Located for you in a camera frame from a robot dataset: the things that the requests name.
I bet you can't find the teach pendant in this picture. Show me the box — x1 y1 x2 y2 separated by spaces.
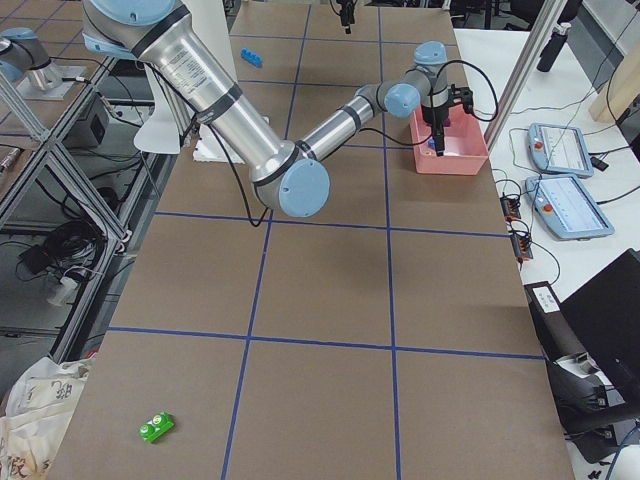
527 123 594 178
525 174 615 240

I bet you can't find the aluminium frame post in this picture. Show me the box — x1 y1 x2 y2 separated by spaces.
484 0 568 152

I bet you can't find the white camera pole stand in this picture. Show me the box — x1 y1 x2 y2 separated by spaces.
134 0 270 165

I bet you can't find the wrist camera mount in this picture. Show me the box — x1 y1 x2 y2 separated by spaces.
447 84 474 115

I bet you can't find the near teach pendant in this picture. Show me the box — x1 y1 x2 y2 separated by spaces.
525 174 615 240

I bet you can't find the printed tote bag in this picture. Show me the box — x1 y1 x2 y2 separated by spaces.
1 357 95 479

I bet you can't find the white paper label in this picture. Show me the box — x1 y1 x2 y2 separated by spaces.
532 285 560 314

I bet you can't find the long blue block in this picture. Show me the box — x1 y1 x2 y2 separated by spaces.
241 48 263 68

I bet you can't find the green block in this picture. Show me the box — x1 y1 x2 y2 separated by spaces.
138 411 175 443

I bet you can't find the black power strip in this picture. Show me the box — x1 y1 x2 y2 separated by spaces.
500 195 521 222
510 230 533 263

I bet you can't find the far teach pendant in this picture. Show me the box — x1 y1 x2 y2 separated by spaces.
527 123 594 178

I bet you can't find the pink plastic box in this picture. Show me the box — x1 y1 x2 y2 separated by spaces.
409 106 489 175

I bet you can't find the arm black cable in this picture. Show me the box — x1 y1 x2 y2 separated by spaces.
199 59 500 229

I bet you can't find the black laptop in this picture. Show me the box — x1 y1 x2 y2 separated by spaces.
561 249 639 397

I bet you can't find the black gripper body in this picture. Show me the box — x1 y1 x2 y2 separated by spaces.
338 0 354 25
422 105 448 129

